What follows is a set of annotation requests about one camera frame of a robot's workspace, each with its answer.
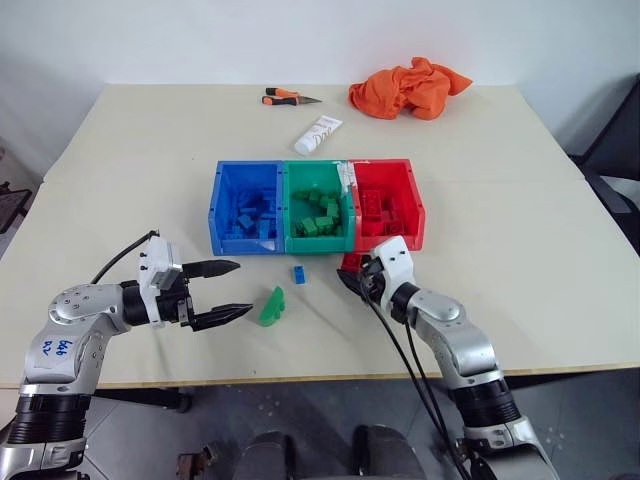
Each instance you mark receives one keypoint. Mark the small blue toy brick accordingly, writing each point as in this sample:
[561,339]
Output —
[299,275]

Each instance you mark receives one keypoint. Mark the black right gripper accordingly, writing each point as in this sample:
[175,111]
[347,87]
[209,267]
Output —
[372,282]

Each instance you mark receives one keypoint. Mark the red plastic bin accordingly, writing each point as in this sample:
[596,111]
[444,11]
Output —
[380,175]

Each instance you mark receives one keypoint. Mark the blue plastic bin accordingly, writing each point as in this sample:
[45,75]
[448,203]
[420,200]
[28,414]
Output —
[245,180]

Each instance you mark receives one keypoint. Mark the black office chair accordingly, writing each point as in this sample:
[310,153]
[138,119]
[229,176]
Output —
[612,165]

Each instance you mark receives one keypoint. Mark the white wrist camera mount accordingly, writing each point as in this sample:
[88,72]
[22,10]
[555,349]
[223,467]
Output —
[157,257]
[397,265]

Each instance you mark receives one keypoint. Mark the green toy brick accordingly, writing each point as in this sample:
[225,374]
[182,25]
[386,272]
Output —
[304,228]
[330,206]
[324,225]
[271,306]

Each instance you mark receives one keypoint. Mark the orange crumpled cloth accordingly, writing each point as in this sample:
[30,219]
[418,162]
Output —
[405,90]

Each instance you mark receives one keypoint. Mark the dark rounded shape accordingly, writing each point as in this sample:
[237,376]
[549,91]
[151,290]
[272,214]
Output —
[267,457]

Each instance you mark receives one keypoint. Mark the red toy brick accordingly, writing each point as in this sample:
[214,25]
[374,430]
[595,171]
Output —
[371,204]
[352,261]
[394,229]

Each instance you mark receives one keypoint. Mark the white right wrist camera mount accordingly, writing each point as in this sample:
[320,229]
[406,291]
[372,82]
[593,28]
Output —
[397,265]

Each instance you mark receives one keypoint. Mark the dark stand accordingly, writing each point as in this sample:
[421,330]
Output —
[12,205]

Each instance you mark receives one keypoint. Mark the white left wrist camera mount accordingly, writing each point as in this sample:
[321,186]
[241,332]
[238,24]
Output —
[157,257]

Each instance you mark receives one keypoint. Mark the brown metal object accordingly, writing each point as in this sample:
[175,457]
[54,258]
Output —
[197,462]

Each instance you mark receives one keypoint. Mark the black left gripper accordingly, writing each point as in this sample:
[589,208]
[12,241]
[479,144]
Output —
[176,306]

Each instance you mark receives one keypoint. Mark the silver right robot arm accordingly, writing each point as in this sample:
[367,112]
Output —
[465,345]

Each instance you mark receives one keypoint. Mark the green plastic bin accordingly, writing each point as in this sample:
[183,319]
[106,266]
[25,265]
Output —
[312,175]

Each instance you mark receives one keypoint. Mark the white tube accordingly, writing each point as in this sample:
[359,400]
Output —
[317,135]

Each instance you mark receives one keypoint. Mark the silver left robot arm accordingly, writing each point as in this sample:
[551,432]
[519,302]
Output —
[75,310]

